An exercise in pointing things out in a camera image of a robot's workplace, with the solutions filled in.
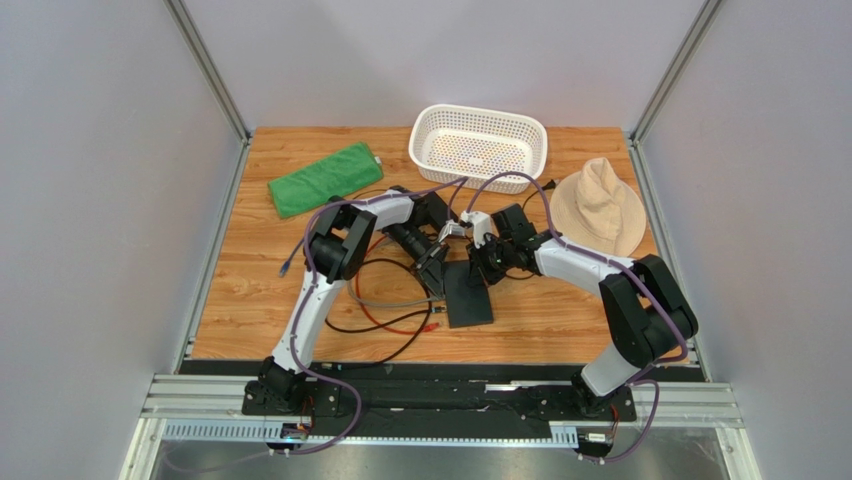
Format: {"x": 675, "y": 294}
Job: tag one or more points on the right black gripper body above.
{"x": 485, "y": 260}

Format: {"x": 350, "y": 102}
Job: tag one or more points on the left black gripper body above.
{"x": 410, "y": 239}

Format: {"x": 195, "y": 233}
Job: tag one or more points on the black network switch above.
{"x": 466, "y": 295}

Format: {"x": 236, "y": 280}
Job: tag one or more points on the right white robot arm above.
{"x": 648, "y": 317}

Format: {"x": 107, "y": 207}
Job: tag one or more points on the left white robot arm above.
{"x": 335, "y": 246}

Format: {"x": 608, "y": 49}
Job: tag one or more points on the black power adapter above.
{"x": 437, "y": 211}

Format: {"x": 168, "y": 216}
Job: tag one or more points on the beige bucket hat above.
{"x": 596, "y": 209}

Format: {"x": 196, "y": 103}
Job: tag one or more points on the green folded towel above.
{"x": 339, "y": 174}

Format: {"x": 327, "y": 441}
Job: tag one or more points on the white perforated plastic basket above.
{"x": 452, "y": 141}

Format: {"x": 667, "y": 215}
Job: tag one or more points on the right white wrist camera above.
{"x": 480, "y": 226}

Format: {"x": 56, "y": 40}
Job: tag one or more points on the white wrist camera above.
{"x": 480, "y": 226}
{"x": 451, "y": 229}

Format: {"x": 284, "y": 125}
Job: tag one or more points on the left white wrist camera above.
{"x": 451, "y": 229}

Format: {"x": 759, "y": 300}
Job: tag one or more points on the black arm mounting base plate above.
{"x": 443, "y": 401}

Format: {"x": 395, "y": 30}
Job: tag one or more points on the aluminium frame rail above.
{"x": 208, "y": 408}

